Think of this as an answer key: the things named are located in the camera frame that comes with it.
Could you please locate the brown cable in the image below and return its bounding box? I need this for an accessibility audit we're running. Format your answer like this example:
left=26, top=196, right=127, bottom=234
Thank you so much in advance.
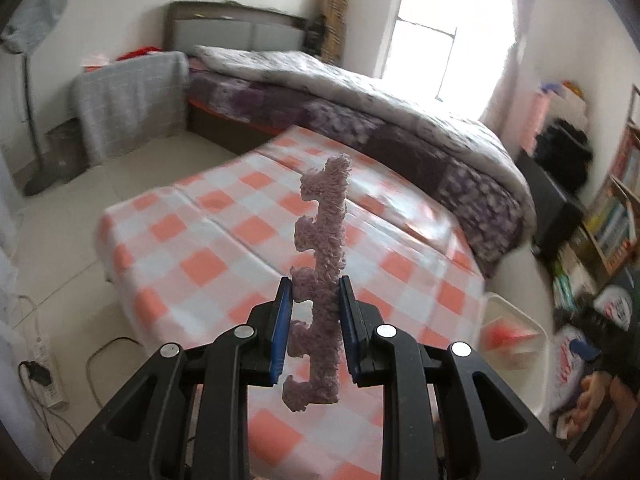
left=85, top=337, right=146, bottom=401

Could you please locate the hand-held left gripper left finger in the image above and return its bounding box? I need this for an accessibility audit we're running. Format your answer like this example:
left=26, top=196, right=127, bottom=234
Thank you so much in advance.
left=50, top=276, right=293, bottom=480

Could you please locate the black cabinet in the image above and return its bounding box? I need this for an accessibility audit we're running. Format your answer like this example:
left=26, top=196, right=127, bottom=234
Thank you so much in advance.
left=515, top=152, right=586, bottom=261

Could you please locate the pink hanging cloth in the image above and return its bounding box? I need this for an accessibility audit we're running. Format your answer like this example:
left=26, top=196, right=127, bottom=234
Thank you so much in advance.
left=532, top=92, right=551, bottom=136

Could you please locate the purple floral quilt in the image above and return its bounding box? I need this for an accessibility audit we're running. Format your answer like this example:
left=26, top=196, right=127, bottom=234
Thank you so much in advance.
left=192, top=45, right=536, bottom=281

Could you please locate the black cable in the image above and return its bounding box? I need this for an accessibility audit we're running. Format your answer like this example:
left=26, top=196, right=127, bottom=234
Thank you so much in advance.
left=17, top=359, right=71, bottom=461

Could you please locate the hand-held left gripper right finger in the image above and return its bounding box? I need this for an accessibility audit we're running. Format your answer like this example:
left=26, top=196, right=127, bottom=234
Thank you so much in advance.
left=339, top=275, right=568, bottom=480

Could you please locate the wooden bookshelf with books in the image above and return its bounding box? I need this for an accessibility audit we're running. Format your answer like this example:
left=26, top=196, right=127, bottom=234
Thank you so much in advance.
left=550, top=85, right=640, bottom=311

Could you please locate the window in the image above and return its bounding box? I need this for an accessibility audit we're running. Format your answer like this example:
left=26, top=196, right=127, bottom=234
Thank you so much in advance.
left=375, top=0, right=521, bottom=118

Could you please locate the grey standing fan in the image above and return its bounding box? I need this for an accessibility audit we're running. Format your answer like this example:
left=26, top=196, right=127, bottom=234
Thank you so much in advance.
left=0, top=0, right=71, bottom=196

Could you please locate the bed with grey headboard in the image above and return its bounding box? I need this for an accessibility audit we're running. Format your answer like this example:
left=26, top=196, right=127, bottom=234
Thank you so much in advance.
left=165, top=1, right=536, bottom=281

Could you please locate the tan plush toy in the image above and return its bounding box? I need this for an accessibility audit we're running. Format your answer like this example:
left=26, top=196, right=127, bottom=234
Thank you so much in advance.
left=580, top=372, right=640, bottom=426

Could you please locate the grey checked cloth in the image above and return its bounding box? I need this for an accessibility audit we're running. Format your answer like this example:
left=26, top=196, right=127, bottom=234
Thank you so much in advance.
left=70, top=51, right=191, bottom=166

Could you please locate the white plastic bin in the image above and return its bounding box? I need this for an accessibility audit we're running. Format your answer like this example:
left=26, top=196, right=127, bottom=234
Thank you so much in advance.
left=477, top=292, right=551, bottom=418

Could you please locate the pale pink curtain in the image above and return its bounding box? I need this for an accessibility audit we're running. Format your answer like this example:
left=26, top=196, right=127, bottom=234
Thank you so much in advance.
left=477, top=0, right=536, bottom=131

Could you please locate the orange white checked tablecloth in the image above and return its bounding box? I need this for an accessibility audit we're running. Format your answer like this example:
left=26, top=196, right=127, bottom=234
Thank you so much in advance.
left=95, top=125, right=488, bottom=480

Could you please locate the black bag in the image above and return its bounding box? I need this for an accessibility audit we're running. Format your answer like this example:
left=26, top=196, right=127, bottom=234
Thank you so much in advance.
left=534, top=119, right=593, bottom=193

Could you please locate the pink fuzzy glove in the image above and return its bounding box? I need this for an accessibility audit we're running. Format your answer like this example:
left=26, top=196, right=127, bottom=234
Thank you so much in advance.
left=281, top=156, right=352, bottom=413

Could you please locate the white power strip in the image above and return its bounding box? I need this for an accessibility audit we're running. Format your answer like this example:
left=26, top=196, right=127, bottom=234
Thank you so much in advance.
left=31, top=332, right=68, bottom=408

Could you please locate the red cloth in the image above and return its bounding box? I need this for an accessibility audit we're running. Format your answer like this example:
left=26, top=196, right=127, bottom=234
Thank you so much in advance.
left=117, top=46, right=163, bottom=61

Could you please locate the white red printed bag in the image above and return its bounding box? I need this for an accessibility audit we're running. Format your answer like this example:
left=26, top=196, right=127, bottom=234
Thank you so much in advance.
left=595, top=284, right=638, bottom=331
left=550, top=325, right=603, bottom=411

